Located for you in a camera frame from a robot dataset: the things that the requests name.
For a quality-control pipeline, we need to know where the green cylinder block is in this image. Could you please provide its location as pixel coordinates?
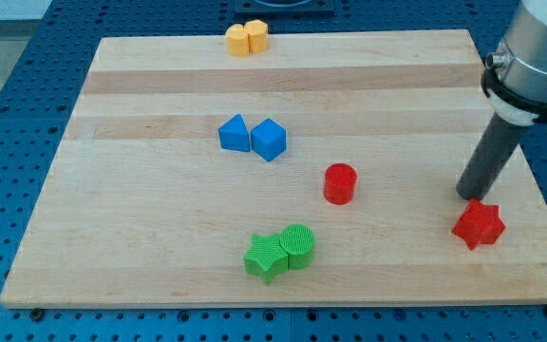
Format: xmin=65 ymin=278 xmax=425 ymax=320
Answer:
xmin=279 ymin=224 xmax=315 ymax=270

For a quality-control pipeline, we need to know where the yellow hexagon block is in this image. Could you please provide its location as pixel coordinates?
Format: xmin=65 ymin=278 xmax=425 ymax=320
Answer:
xmin=244 ymin=20 xmax=269 ymax=53

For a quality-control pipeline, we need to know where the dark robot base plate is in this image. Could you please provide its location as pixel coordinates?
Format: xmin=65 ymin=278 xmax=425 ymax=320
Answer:
xmin=232 ymin=0 xmax=336 ymax=14

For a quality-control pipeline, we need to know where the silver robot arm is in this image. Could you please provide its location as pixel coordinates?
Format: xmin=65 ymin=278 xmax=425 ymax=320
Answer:
xmin=481 ymin=0 xmax=547 ymax=127

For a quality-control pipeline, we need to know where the wooden board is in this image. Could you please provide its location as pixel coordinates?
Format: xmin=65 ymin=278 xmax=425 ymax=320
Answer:
xmin=0 ymin=30 xmax=547 ymax=309

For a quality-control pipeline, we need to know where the blue cube block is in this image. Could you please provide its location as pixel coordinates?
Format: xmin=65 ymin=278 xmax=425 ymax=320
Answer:
xmin=251 ymin=119 xmax=287 ymax=162

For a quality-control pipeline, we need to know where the red star block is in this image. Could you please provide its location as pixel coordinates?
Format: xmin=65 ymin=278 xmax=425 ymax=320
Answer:
xmin=451 ymin=199 xmax=506 ymax=250

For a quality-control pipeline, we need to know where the red cylinder block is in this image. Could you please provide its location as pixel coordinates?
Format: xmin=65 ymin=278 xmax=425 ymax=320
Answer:
xmin=323 ymin=163 xmax=357 ymax=205

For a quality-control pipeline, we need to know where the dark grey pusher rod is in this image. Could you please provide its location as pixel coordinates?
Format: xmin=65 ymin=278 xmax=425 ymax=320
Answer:
xmin=456 ymin=113 xmax=529 ymax=200

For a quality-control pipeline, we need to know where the green star block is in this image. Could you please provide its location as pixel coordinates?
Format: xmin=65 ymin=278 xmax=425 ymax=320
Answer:
xmin=243 ymin=234 xmax=289 ymax=285

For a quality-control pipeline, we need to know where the blue triangle block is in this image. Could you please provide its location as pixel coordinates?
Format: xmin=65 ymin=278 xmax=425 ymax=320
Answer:
xmin=218 ymin=114 xmax=251 ymax=152

